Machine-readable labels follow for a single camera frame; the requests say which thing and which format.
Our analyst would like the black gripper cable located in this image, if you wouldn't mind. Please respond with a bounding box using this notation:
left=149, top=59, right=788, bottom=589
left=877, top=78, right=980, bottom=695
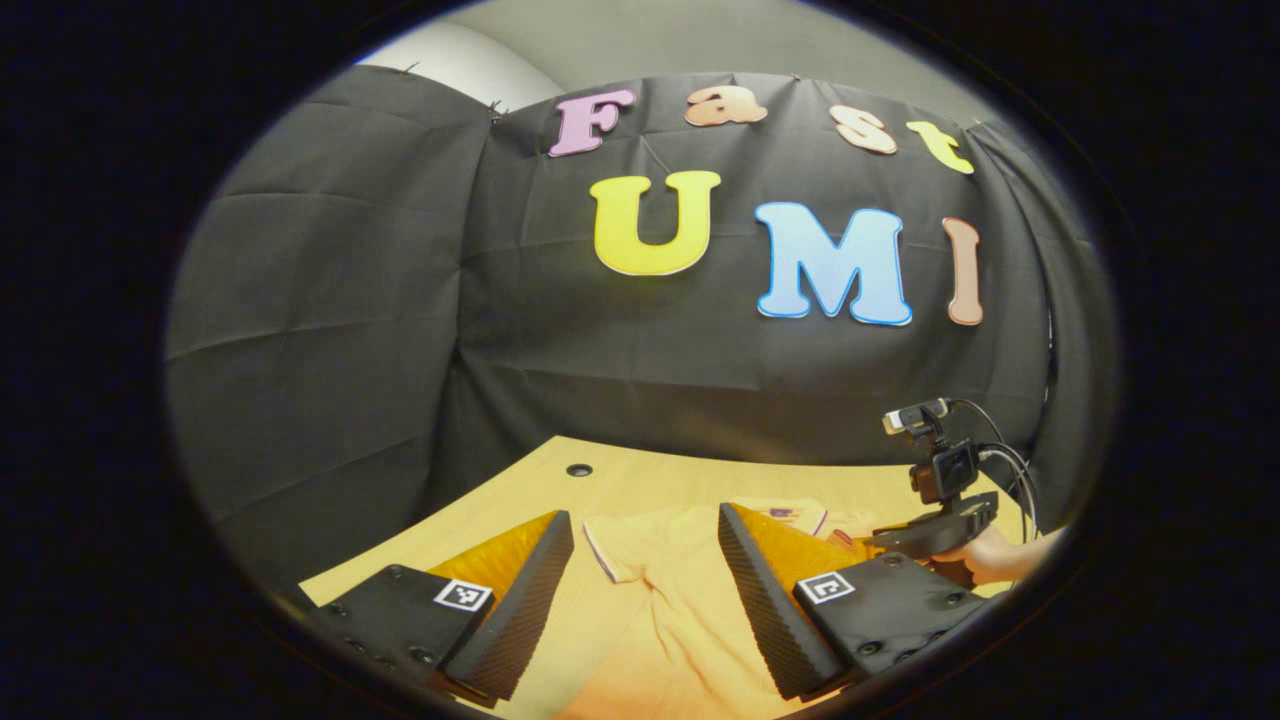
left=948, top=398, right=1041, bottom=546

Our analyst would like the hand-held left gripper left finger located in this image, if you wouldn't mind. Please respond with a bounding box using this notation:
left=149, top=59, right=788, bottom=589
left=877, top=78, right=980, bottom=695
left=305, top=510, right=576, bottom=711

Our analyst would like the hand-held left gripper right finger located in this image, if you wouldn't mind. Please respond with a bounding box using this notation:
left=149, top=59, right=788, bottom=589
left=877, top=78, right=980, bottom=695
left=718, top=502, right=1001, bottom=703

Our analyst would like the orange T-shirt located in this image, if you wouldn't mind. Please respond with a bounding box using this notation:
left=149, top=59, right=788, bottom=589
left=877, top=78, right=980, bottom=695
left=550, top=497, right=906, bottom=720

